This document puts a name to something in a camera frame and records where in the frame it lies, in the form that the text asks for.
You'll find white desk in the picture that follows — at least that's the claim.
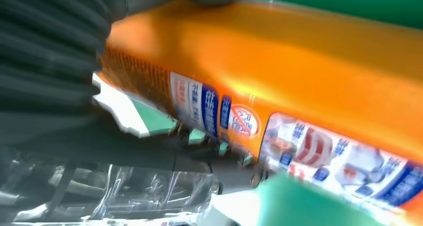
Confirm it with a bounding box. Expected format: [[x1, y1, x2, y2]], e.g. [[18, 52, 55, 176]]
[[92, 73, 151, 139]]

